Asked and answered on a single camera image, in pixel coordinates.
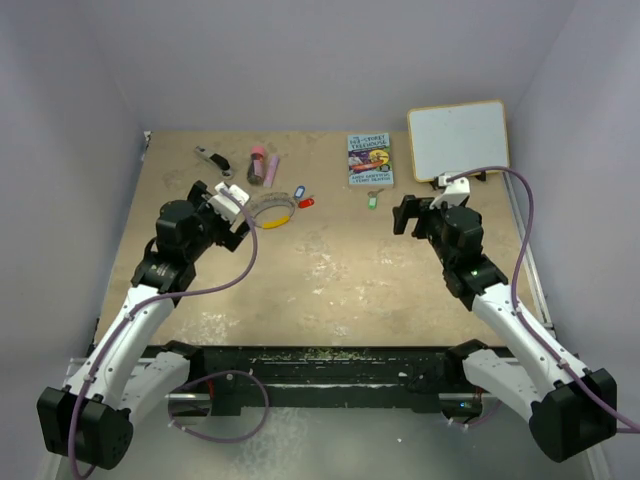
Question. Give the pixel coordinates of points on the small whiteboard on stand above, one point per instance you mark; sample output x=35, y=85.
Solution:
x=457, y=138

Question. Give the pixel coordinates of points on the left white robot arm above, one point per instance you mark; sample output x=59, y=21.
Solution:
x=92, y=417

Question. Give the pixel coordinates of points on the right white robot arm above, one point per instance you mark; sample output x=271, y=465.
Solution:
x=567, y=406

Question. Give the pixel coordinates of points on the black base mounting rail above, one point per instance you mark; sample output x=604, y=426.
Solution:
x=227, y=379

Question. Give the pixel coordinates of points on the red key tag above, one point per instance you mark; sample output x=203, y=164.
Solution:
x=306, y=203

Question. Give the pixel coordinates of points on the pink capped dark bottle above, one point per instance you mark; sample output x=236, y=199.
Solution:
x=256, y=168

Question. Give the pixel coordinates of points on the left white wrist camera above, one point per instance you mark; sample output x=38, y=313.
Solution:
x=227, y=201

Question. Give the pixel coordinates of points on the keyring yellow clip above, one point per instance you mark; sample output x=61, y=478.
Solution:
x=272, y=210

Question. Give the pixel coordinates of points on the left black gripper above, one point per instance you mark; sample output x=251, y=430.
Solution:
x=228, y=239

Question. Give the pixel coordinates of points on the green key tag with key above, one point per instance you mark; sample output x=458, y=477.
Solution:
x=373, y=198

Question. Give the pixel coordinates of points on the purple highlighter pen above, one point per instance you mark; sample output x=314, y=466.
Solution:
x=271, y=171

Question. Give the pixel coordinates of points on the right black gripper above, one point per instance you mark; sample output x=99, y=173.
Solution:
x=413, y=204

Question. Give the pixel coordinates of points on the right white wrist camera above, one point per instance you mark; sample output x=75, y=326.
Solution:
x=452, y=192

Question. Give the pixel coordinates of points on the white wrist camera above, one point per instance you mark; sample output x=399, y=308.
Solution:
x=452, y=192
x=227, y=201

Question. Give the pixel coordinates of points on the treehouse paperback book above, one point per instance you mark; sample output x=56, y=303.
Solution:
x=369, y=160

